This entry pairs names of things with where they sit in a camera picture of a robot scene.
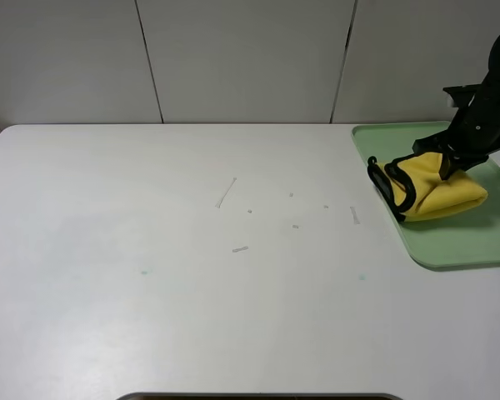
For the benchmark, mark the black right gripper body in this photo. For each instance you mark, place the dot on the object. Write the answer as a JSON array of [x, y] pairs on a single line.
[[475, 128]]

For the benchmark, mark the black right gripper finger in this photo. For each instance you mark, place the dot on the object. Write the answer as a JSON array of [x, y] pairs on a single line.
[[452, 163], [435, 143]]

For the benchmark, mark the yellow towel with black trim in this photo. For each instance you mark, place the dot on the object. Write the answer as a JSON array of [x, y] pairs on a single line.
[[414, 191]]

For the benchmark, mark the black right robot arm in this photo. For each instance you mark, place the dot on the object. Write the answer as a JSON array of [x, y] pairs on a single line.
[[493, 73]]

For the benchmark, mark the green plastic tray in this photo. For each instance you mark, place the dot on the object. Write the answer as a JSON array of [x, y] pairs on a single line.
[[467, 240]]

